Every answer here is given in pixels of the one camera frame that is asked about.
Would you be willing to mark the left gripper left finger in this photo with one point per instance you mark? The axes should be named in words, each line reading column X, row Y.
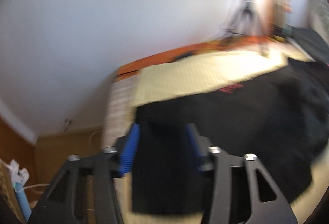
column 66, row 198

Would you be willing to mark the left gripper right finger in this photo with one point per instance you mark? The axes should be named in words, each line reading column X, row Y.
column 241, row 189

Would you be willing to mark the black pants with pink logo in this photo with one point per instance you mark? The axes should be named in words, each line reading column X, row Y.
column 281, row 117

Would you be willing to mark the yellow striped blanket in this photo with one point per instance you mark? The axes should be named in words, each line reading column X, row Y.
column 192, row 75

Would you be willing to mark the dark green folded garment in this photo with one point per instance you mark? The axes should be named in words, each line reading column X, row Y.
column 311, row 42

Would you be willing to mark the folded silver tripod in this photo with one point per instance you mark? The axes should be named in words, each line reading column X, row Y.
column 279, row 20

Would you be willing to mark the green patterned white pillow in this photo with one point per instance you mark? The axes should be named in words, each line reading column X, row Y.
column 318, row 17

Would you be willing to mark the orange wooden bed frame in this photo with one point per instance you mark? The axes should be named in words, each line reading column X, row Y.
column 170, row 56

